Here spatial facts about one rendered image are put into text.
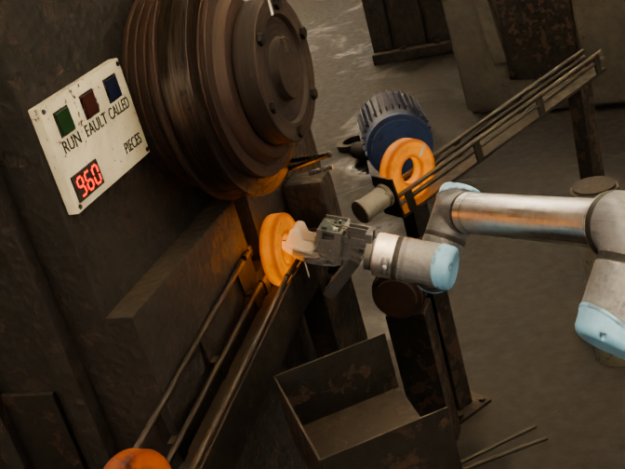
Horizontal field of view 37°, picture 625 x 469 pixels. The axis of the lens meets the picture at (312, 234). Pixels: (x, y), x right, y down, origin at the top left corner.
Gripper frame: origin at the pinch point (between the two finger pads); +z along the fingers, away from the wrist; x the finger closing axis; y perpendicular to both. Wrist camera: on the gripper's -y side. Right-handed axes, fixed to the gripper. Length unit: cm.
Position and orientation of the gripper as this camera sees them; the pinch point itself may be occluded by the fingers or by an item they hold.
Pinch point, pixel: (281, 244)
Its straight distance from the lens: 199.2
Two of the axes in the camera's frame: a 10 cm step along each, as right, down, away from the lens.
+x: -3.0, 4.6, -8.4
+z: -9.5, -1.8, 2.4
